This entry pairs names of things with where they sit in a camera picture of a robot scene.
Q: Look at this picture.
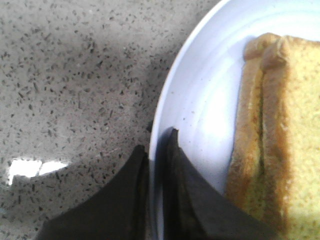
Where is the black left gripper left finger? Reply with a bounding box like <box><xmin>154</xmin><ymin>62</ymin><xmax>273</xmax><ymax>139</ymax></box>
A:
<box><xmin>36</xmin><ymin>145</ymin><xmax>149</xmax><ymax>240</ymax></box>

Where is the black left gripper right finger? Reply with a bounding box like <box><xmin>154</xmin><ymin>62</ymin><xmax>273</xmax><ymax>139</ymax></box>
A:
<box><xmin>163</xmin><ymin>128</ymin><xmax>278</xmax><ymax>240</ymax></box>

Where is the light blue round plate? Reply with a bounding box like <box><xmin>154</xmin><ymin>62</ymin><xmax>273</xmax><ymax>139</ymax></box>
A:
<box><xmin>149</xmin><ymin>0</ymin><xmax>320</xmax><ymax>240</ymax></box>

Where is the bread slice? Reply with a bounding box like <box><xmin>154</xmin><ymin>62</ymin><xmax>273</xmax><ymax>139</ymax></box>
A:
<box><xmin>261</xmin><ymin>35</ymin><xmax>320</xmax><ymax>240</ymax></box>
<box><xmin>226</xmin><ymin>32</ymin><xmax>283</xmax><ymax>221</ymax></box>

